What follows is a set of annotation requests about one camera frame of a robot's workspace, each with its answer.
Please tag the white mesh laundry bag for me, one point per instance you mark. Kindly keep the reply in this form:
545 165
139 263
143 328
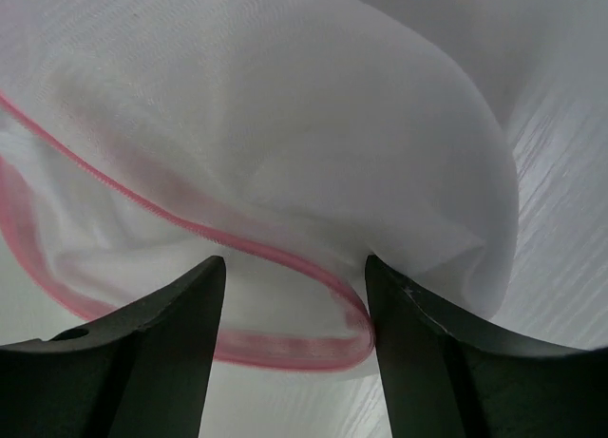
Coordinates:
294 138

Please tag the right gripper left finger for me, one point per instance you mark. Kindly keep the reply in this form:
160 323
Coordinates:
141 371

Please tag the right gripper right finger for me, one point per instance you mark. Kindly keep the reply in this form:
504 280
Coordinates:
449 373

